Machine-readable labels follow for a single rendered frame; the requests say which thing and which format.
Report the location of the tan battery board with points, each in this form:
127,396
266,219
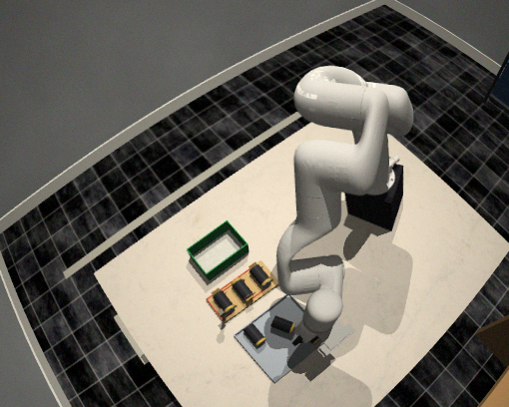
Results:
234,297

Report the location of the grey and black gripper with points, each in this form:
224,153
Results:
303,334

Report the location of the green open-top box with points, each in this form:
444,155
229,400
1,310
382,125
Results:
210,251

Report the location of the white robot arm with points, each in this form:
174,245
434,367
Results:
325,169

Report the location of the black battery with gold end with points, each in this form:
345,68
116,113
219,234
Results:
241,288
260,276
315,340
223,301
283,324
254,334

